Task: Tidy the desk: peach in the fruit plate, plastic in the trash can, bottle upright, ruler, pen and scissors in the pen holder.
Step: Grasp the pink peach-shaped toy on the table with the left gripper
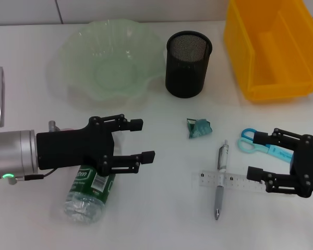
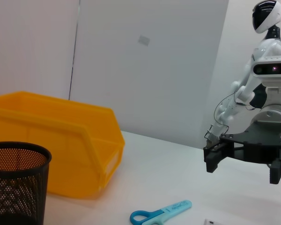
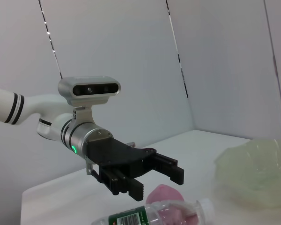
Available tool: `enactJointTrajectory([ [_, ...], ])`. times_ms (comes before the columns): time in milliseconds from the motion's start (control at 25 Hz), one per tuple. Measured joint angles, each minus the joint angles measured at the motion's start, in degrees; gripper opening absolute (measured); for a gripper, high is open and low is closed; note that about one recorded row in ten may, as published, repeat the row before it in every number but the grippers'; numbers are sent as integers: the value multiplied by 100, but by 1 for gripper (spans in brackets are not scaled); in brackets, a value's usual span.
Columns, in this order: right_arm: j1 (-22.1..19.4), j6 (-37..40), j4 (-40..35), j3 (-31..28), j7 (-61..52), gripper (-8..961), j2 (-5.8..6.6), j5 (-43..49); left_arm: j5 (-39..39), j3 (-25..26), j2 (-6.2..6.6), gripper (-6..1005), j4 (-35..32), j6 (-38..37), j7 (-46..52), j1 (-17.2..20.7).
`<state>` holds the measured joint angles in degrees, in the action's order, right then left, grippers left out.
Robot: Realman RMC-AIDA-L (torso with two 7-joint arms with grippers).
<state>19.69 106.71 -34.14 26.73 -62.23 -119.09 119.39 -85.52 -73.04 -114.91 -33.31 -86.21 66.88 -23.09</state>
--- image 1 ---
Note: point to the black mesh pen holder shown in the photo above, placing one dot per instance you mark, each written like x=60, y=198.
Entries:
x=185, y=78

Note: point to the yellow plastic bin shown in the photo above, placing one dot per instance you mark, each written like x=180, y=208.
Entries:
x=276, y=65

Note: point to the green glass fruit bowl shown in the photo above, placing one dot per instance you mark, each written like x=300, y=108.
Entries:
x=107, y=73

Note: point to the green plastic wrapper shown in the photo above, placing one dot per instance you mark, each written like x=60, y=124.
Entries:
x=199, y=129

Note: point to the green label water bottle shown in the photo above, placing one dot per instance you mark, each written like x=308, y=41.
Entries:
x=86, y=205

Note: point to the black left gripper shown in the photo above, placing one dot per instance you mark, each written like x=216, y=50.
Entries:
x=67, y=148

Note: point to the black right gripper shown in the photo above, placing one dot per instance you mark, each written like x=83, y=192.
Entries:
x=310, y=166

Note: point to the blue sheathed scissors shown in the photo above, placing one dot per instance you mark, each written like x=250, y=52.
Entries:
x=279, y=153

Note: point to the silver grey ballpoint pen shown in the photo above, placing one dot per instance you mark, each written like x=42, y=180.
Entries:
x=219, y=198

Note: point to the clear plastic ruler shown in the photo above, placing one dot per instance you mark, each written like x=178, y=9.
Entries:
x=237, y=181

